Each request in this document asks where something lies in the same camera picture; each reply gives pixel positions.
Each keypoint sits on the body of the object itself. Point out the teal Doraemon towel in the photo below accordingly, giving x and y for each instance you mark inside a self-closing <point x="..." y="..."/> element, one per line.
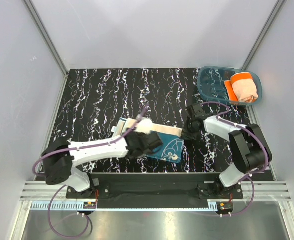
<point x="172" y="148"/>

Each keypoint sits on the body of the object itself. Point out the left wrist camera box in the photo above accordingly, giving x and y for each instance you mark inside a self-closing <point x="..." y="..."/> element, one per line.
<point x="144" y="126"/>

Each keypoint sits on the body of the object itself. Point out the orange Doraemon towel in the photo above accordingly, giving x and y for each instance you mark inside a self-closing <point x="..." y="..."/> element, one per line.
<point x="241" y="88"/>

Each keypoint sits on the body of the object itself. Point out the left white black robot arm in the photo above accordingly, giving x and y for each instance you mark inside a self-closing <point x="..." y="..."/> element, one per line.
<point x="61" y="159"/>

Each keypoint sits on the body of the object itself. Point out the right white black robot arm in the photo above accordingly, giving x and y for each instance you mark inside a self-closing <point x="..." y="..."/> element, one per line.
<point x="249" y="149"/>

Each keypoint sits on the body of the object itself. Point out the aluminium rail frame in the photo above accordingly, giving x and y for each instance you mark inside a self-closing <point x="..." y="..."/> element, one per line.
<point x="260" y="191"/>

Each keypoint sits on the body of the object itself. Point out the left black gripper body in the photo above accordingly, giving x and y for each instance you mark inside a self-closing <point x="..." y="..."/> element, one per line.
<point x="138" y="134"/>

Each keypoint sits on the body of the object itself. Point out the blue transparent plastic tray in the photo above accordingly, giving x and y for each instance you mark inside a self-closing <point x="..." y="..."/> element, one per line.
<point x="211" y="86"/>

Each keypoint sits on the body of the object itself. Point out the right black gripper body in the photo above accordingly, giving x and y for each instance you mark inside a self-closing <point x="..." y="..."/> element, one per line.
<point x="189" y="131"/>

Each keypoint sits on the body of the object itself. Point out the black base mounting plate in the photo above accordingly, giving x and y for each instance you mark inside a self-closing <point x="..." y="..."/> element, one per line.
<point x="151" y="191"/>

